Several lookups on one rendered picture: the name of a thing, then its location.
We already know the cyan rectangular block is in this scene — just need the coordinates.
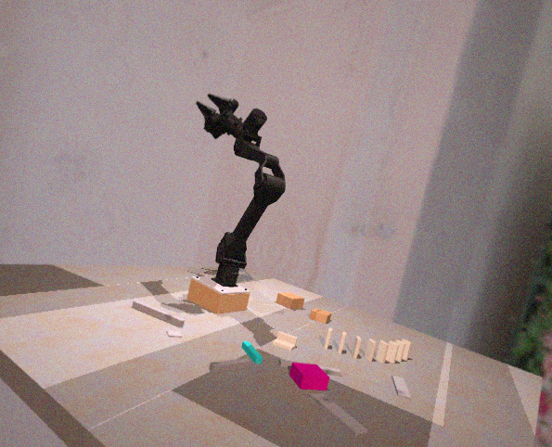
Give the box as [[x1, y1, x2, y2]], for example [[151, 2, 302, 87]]
[[242, 341, 263, 364]]

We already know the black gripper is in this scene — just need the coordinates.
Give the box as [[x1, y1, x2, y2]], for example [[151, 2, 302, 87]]
[[197, 93, 243, 135]]

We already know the magenta block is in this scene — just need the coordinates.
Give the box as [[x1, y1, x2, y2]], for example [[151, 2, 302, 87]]
[[289, 363, 329, 390]]

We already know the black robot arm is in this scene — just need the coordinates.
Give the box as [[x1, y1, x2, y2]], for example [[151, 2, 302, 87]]
[[212, 109, 286, 287]]

